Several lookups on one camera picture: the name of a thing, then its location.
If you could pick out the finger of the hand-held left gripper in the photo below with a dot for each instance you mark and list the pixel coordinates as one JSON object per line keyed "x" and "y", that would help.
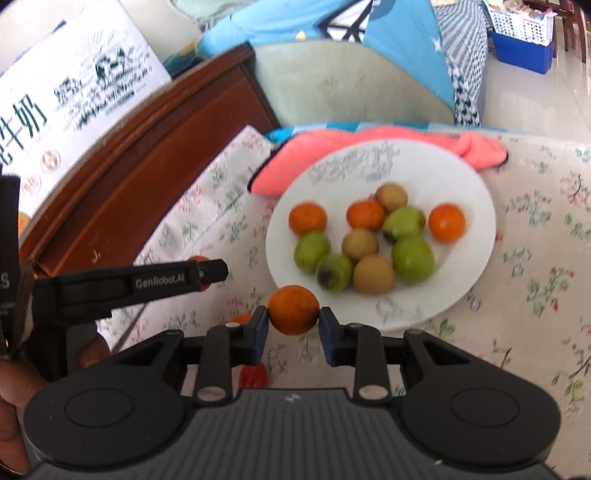
{"x": 213, "y": 273}

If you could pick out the pink towel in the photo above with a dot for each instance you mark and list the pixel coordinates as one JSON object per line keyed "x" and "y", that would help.
{"x": 286, "y": 166}

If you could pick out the blue plastic bin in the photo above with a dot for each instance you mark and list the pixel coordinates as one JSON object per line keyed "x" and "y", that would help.
{"x": 521, "y": 55}

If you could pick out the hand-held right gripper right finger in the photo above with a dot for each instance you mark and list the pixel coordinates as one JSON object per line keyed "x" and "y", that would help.
{"x": 327, "y": 339}

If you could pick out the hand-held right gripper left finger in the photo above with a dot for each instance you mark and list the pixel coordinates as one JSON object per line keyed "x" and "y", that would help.
{"x": 259, "y": 337}

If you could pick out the blue patterned blanket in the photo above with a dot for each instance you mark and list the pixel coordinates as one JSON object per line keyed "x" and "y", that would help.
{"x": 406, "y": 41}

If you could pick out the person's left hand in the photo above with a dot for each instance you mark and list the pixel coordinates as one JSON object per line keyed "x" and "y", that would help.
{"x": 16, "y": 397}

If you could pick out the white plastic basket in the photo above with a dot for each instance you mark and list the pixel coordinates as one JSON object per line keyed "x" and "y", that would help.
{"x": 521, "y": 25}

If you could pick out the floral table cloth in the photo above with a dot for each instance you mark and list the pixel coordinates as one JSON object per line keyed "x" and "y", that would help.
{"x": 531, "y": 277}

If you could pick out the green cushion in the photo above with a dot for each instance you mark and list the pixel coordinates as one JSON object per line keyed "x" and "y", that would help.
{"x": 194, "y": 9}

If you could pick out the houndstooth sofa cover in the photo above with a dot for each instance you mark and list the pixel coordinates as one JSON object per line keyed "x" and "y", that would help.
{"x": 461, "y": 55}

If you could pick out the white milk carton box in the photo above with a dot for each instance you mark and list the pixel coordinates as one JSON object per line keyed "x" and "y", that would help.
{"x": 92, "y": 69}

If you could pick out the white floral print plate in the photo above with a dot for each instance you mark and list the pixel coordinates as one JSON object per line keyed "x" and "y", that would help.
{"x": 461, "y": 277}

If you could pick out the wooden chair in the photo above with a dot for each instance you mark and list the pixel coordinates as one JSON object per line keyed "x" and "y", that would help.
{"x": 568, "y": 23}

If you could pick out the large green jujube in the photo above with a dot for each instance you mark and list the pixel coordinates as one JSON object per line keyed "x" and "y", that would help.
{"x": 413, "y": 261}

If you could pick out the grey-green sofa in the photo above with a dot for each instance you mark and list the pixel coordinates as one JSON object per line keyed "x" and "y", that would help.
{"x": 346, "y": 87}

